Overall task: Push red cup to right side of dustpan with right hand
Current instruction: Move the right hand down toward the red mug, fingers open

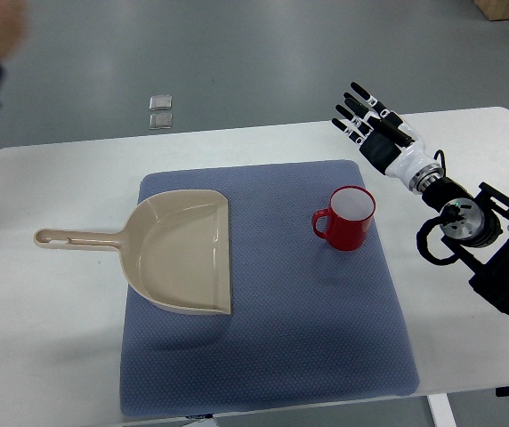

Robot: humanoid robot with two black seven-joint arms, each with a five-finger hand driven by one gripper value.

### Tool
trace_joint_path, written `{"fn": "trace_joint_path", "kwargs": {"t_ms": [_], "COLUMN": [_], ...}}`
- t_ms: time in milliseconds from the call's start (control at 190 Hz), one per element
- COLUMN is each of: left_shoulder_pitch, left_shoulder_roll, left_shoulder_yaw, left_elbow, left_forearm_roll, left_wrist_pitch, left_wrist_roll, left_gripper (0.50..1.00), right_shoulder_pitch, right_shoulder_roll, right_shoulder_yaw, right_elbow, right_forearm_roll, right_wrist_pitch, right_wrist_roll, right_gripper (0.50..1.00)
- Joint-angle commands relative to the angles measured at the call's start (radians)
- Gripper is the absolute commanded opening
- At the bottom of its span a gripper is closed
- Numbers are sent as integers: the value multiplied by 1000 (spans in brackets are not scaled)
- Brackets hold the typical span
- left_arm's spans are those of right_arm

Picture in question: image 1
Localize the wooden box corner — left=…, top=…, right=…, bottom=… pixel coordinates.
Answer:
left=473, top=0, right=509, bottom=21

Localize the white table leg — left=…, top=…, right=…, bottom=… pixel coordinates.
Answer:
left=427, top=393, right=456, bottom=427

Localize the upper metal floor plate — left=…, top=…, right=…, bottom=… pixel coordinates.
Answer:
left=149, top=94, right=173, bottom=111

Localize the beige plastic dustpan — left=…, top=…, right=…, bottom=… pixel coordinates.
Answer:
left=34, top=189, right=232, bottom=315

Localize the red cup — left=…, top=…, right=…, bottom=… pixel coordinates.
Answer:
left=311, top=185, right=376, bottom=252

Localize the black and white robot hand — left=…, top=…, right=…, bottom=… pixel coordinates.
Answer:
left=332, top=82, right=445, bottom=194

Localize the lower metal floor plate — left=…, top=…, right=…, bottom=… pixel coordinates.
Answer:
left=149, top=112, right=173, bottom=130

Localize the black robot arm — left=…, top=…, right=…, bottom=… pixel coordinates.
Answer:
left=416, top=150, right=509, bottom=315

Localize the blue-grey mat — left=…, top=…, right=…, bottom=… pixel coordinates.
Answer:
left=120, top=160, right=419, bottom=417

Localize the metal floor plate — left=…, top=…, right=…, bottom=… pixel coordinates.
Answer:
left=149, top=94, right=173, bottom=111
left=149, top=112, right=173, bottom=130

